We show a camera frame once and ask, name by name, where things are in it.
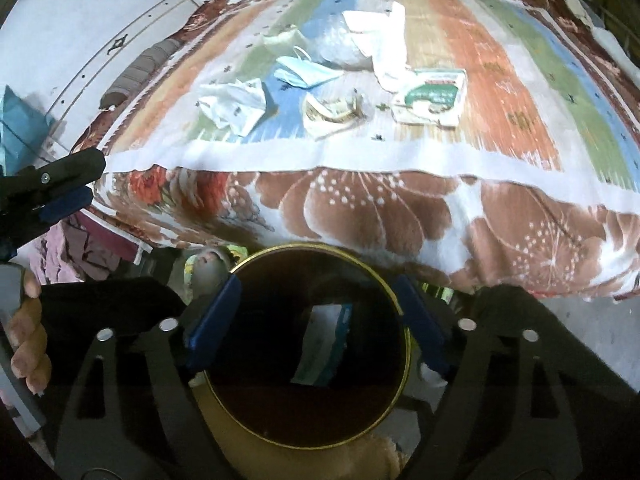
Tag white tissue cloth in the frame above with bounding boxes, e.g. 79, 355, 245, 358
372, 1, 416, 93

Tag white printed paper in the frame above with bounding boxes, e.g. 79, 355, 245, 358
197, 78, 268, 137

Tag yellow garment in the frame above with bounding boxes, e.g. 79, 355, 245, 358
597, 0, 640, 28

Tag teal cloth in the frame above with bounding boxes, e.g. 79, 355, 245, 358
0, 85, 56, 176

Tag person's dark trousers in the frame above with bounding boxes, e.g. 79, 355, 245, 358
37, 277, 640, 480

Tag green white carton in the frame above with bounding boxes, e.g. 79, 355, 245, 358
391, 67, 468, 128

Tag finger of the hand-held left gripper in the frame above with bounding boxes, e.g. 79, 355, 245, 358
0, 212, 56, 263
0, 149, 107, 225

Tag white teal packet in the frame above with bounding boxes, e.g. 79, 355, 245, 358
290, 304, 353, 388

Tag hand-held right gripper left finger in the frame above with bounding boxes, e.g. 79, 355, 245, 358
52, 274, 246, 480

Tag clear plastic bag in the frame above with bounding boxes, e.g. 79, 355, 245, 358
315, 22, 376, 71

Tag round dark bin yellow rim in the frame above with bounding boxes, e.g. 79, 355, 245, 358
192, 242, 413, 480

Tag person's left hand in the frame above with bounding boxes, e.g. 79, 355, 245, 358
7, 269, 53, 395

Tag striped colourful blanket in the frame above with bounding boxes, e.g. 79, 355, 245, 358
102, 0, 640, 211

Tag small white tissue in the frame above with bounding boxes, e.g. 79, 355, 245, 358
262, 25, 306, 53

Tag torn yellowish wrapper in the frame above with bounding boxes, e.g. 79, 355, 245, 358
302, 89, 373, 141

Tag blue face mask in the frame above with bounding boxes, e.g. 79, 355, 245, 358
274, 46, 346, 90

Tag pile of maroon clothes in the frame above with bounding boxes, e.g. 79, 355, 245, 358
27, 210, 153, 283

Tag brown striped bolster pillow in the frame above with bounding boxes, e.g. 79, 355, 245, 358
100, 37, 183, 111

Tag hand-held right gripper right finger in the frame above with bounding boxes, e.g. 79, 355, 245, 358
391, 274, 601, 480

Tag brown floral blanket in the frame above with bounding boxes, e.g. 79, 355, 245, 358
70, 0, 640, 306

